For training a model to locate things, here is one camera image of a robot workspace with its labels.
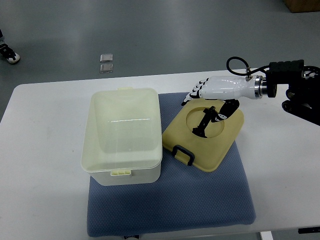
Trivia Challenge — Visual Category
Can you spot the yellow box lid black handle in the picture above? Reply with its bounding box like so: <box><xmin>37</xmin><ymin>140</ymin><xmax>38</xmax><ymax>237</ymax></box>
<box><xmin>162</xmin><ymin>98</ymin><xmax>244</xmax><ymax>173</ymax></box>

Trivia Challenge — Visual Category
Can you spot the black table control panel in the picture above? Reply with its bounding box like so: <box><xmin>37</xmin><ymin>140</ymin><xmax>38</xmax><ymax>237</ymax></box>
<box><xmin>298</xmin><ymin>226</ymin><xmax>320</xmax><ymax>234</ymax></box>

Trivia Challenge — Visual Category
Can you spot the brown cardboard box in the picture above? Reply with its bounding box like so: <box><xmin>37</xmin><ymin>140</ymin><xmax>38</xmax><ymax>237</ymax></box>
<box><xmin>284</xmin><ymin>0</ymin><xmax>320</xmax><ymax>13</ymax></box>

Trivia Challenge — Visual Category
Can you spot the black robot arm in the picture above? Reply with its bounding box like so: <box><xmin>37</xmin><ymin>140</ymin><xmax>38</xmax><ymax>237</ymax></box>
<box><xmin>226</xmin><ymin>56</ymin><xmax>320</xmax><ymax>125</ymax></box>

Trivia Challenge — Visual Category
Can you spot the upper metal floor plate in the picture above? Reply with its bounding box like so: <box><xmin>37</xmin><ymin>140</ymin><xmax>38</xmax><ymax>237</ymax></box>
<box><xmin>100</xmin><ymin>53</ymin><xmax>113</xmax><ymax>63</ymax></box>

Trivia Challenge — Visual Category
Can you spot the white storage box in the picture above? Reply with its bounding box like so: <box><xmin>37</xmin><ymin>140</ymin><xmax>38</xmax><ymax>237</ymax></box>
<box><xmin>80</xmin><ymin>87</ymin><xmax>163</xmax><ymax>186</ymax></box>

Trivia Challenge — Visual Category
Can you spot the black white shoe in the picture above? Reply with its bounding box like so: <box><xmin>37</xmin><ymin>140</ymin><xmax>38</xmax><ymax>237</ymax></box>
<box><xmin>0</xmin><ymin>31</ymin><xmax>20</xmax><ymax>64</ymax></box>

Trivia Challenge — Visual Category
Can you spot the blue padded mat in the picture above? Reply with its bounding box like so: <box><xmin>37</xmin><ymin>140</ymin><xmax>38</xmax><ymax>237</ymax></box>
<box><xmin>86</xmin><ymin>91</ymin><xmax>257</xmax><ymax>238</ymax></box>

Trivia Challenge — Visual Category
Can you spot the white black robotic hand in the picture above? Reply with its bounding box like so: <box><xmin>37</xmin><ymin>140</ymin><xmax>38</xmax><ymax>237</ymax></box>
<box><xmin>181</xmin><ymin>75</ymin><xmax>267</xmax><ymax>122</ymax></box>

